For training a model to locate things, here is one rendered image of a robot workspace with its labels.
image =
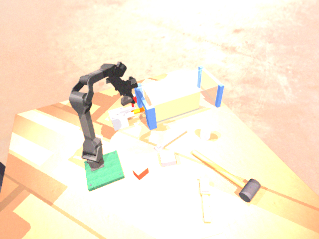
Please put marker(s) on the mallet with grey head and wooden handle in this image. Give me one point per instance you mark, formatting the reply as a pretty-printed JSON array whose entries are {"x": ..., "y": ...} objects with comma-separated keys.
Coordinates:
[{"x": 249, "y": 189}]

